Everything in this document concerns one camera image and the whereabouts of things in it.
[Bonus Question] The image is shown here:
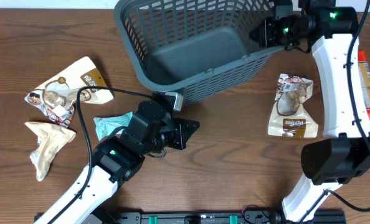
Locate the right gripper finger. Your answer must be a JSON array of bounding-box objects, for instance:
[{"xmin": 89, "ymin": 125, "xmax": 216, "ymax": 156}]
[
  {"xmin": 249, "ymin": 32, "xmax": 266, "ymax": 47},
  {"xmin": 249, "ymin": 24, "xmax": 265, "ymax": 37}
]

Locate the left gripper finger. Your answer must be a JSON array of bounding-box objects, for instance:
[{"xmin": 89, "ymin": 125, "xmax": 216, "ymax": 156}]
[
  {"xmin": 180, "ymin": 129, "xmax": 196, "ymax": 150},
  {"xmin": 175, "ymin": 118, "xmax": 200, "ymax": 134}
]

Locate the grey plastic basket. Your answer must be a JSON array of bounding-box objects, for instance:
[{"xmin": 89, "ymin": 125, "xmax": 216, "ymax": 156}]
[{"xmin": 113, "ymin": 0, "xmax": 278, "ymax": 105}]

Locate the panifee snack bag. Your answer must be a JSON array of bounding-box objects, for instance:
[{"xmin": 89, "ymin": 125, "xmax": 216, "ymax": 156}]
[
  {"xmin": 24, "ymin": 57, "xmax": 113, "ymax": 128},
  {"xmin": 267, "ymin": 73, "xmax": 318, "ymax": 138}
]

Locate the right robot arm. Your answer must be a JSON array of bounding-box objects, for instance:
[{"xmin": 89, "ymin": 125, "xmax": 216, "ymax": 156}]
[{"xmin": 249, "ymin": 1, "xmax": 370, "ymax": 223}]

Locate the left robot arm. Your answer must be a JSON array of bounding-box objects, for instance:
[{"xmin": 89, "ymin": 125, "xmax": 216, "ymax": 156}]
[{"xmin": 36, "ymin": 101, "xmax": 200, "ymax": 223}]

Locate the teal snack packet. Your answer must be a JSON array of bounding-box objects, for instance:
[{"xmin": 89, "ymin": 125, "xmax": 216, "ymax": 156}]
[{"xmin": 93, "ymin": 111, "xmax": 133, "ymax": 141}]

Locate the crumpled beige paper bag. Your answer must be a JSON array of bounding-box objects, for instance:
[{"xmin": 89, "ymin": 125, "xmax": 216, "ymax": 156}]
[{"xmin": 25, "ymin": 121, "xmax": 76, "ymax": 182}]

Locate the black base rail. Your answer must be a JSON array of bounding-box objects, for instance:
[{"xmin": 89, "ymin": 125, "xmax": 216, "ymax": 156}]
[{"xmin": 34, "ymin": 210, "xmax": 348, "ymax": 224}]

